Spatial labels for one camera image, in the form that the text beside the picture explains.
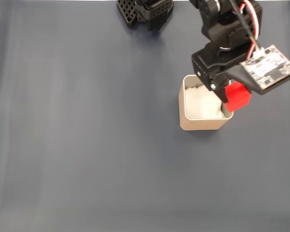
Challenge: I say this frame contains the white crumpled cloth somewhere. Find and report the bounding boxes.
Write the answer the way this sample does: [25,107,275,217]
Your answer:
[185,84,224,119]

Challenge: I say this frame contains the multicoloured camera cable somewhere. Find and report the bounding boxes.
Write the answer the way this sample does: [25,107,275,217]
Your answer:
[229,0,265,58]

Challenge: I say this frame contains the beige square box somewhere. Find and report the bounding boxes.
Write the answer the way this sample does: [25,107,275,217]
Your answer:
[178,74,234,131]

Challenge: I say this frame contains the camera circuit board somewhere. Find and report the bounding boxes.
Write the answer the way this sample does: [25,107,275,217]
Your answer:
[240,45,290,90]

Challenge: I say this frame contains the red cube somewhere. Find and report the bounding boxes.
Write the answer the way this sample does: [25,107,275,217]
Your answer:
[223,81,252,113]

